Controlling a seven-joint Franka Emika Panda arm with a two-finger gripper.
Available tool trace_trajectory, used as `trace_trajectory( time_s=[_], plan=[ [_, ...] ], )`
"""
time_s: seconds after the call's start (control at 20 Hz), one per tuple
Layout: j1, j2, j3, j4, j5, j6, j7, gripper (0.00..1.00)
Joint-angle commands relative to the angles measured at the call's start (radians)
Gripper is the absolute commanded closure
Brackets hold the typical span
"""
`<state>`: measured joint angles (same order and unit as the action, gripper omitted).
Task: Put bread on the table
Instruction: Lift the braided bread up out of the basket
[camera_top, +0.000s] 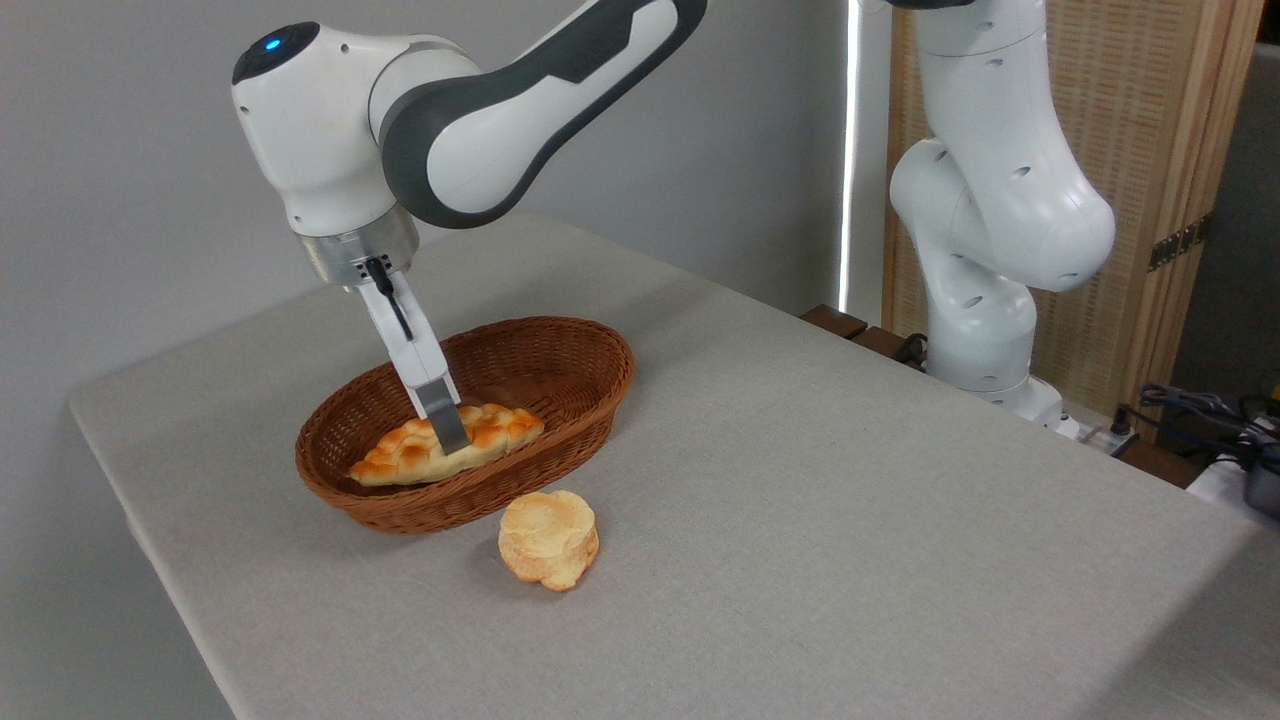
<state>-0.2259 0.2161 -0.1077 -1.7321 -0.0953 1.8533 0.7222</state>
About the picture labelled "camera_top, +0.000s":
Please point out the wooden woven folding screen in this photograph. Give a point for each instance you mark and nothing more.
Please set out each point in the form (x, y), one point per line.
(1150, 120)

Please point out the round golden bread roll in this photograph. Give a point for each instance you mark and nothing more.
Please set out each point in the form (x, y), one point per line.
(548, 540)

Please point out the white power strip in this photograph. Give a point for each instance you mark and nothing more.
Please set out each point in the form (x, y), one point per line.
(1100, 438)

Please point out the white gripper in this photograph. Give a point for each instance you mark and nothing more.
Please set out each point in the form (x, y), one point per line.
(390, 315)

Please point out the grey tablecloth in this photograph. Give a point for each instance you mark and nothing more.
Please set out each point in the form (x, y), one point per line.
(800, 520)

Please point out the dark metal screen hinge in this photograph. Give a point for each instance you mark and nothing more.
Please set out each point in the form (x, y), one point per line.
(1180, 243)

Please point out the dark brown wooden block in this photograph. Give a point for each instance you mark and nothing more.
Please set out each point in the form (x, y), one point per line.
(832, 321)
(880, 343)

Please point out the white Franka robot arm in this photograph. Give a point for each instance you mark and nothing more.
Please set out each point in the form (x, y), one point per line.
(1000, 200)

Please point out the brown wicker basket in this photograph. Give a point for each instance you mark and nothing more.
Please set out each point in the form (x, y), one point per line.
(440, 510)

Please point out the braided golden bread loaf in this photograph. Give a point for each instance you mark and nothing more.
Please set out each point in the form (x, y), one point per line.
(500, 430)

